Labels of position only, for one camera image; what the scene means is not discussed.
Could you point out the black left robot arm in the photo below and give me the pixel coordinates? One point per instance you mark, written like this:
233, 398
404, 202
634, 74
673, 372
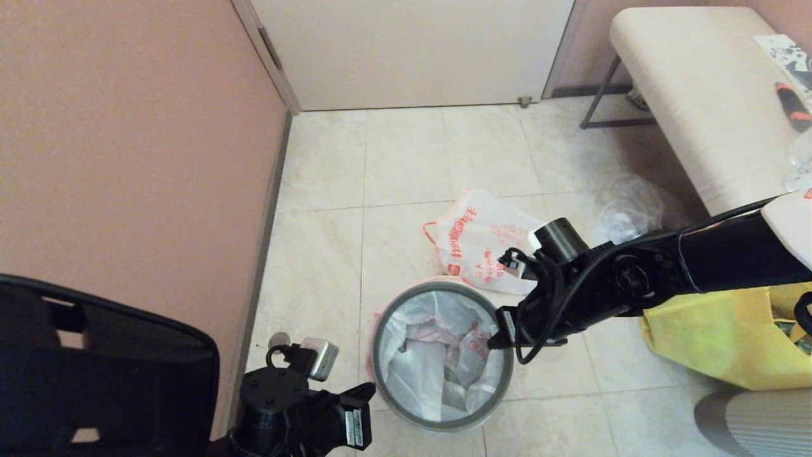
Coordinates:
108, 374

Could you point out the black round trash bin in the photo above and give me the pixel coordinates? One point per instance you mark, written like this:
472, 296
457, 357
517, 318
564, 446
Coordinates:
501, 393

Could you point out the black metal table leg frame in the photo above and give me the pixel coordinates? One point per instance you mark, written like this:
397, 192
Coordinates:
599, 95

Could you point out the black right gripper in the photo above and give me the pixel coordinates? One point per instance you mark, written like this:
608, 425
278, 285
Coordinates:
571, 298

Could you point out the clear crumpled plastic item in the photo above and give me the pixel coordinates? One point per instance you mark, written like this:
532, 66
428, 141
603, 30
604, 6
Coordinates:
800, 165

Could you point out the grey door frame post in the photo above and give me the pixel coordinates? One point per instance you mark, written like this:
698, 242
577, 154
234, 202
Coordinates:
561, 57
266, 51

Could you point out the small shoe-like object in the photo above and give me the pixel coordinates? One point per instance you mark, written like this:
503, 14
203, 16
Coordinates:
636, 98

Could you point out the light wood-grain table top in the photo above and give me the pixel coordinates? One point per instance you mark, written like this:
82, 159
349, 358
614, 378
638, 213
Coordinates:
698, 95

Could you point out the yellow shopping bag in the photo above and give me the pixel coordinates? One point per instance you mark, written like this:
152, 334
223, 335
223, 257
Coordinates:
704, 343

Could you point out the white red-printed floor bag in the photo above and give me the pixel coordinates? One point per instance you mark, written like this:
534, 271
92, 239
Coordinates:
469, 241

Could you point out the black and orange tool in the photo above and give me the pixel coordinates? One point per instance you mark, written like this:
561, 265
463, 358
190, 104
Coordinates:
793, 108

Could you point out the black and white printed paper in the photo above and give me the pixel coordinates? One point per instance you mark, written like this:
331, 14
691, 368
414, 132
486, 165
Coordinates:
783, 54

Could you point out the dark wall baseboard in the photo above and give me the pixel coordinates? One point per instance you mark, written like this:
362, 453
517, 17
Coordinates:
269, 216

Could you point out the clear bag with dark items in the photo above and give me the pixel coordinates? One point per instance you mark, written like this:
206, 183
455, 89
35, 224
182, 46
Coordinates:
631, 206

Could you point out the white door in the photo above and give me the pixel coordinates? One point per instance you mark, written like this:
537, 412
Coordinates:
412, 51

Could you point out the grey ribbed round object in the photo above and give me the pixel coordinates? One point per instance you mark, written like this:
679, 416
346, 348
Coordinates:
761, 425

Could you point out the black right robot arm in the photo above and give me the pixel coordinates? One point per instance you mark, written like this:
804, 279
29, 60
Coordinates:
729, 257

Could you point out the dark baseboard behind table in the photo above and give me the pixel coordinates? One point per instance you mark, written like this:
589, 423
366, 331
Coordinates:
590, 92

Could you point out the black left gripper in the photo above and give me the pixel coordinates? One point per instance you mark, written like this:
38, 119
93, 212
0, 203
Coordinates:
336, 422

